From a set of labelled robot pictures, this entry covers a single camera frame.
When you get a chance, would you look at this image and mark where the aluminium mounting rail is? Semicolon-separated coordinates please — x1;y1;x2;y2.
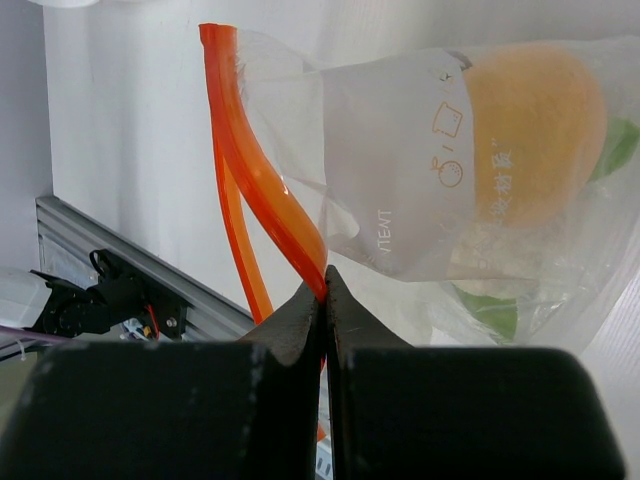
36;196;253;341

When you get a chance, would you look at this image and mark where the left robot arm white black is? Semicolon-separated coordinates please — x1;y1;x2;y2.
0;267;51;329

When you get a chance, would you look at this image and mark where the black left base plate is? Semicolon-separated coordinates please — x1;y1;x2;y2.
30;249;188;340

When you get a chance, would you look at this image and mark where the clear zip bag orange zipper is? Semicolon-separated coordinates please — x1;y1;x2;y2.
199;23;639;349

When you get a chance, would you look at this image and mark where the orange fruit with leaf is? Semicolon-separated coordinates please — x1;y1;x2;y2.
464;43;610;228

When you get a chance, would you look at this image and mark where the white cauliflower with green leaves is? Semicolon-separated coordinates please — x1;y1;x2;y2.
444;219;541;344

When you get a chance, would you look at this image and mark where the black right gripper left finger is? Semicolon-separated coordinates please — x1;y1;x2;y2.
1;286;320;479

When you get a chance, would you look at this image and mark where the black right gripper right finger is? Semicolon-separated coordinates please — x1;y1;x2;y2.
325;267;625;479

